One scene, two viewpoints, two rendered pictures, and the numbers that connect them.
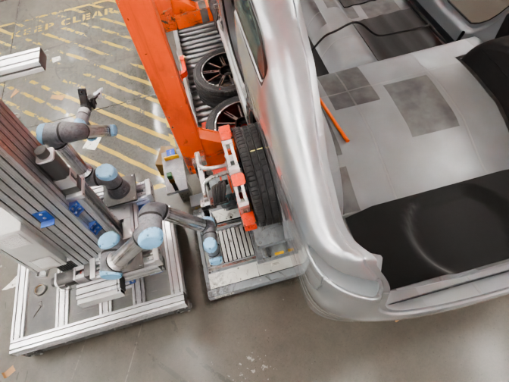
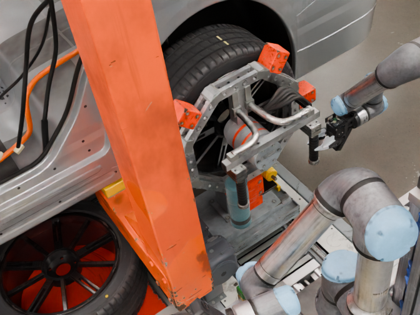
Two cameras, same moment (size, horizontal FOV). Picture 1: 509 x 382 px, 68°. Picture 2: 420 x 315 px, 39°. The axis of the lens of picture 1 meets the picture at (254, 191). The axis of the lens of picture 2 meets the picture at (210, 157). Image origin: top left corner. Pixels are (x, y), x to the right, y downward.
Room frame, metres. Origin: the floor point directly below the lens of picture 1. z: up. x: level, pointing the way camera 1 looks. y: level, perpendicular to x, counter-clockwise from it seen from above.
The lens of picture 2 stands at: (2.20, 1.61, 2.50)
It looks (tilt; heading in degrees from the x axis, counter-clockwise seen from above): 46 degrees down; 248
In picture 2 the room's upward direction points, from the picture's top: 10 degrees counter-clockwise
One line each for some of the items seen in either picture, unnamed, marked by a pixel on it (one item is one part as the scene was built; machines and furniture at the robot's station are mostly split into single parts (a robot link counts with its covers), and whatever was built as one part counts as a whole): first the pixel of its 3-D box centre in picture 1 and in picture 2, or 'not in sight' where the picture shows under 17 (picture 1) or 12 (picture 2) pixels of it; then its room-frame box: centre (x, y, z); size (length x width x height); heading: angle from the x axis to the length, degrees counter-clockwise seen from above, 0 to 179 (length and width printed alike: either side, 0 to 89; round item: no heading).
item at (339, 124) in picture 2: not in sight; (341, 124); (1.10, 0.31, 0.86); 0.12 x 0.08 x 0.09; 4
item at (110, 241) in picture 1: (111, 244); not in sight; (1.06, 0.85, 0.98); 0.13 x 0.12 x 0.14; 1
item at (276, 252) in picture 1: (271, 228); (237, 212); (1.41, -0.07, 0.13); 0.50 x 0.36 x 0.10; 4
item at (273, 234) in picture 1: (268, 214); (229, 191); (1.44, -0.07, 0.32); 0.40 x 0.30 x 0.28; 4
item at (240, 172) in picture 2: (199, 161); (234, 168); (1.58, 0.31, 0.93); 0.09 x 0.05 x 0.05; 94
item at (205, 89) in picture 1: (228, 77); not in sight; (2.98, 0.03, 0.39); 0.66 x 0.66 x 0.24
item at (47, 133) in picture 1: (72, 157); (372, 272); (1.58, 1.03, 1.19); 0.15 x 0.12 x 0.55; 81
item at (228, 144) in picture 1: (236, 180); (240, 130); (1.42, 0.10, 0.85); 0.54 x 0.07 x 0.54; 4
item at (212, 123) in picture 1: (245, 130); (66, 275); (2.26, -0.02, 0.39); 0.66 x 0.66 x 0.24
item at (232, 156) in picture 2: (210, 156); (234, 125); (1.51, 0.23, 1.03); 0.19 x 0.18 x 0.11; 94
